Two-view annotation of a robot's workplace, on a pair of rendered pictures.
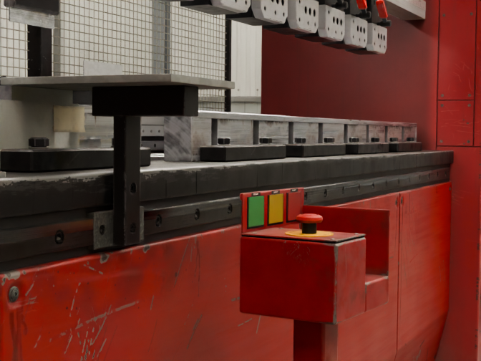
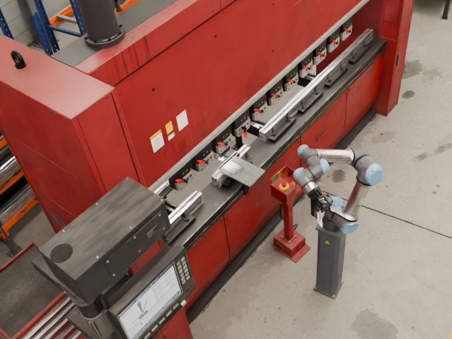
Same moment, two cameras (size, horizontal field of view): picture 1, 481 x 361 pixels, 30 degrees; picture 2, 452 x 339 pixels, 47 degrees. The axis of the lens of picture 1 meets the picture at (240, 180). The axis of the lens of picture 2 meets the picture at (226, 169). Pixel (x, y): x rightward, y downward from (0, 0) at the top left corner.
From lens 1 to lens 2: 298 cm
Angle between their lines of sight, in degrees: 45
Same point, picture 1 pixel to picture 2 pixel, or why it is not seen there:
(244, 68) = not seen: outside the picture
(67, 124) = not seen: hidden behind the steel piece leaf
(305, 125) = (308, 93)
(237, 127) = (280, 120)
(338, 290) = (287, 200)
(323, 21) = (315, 62)
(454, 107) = (389, 25)
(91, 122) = not seen: hidden behind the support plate
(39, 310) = (231, 213)
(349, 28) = (329, 49)
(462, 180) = (389, 50)
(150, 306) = (253, 194)
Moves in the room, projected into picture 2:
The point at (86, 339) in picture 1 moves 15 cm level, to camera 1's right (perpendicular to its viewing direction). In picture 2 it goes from (239, 210) to (259, 212)
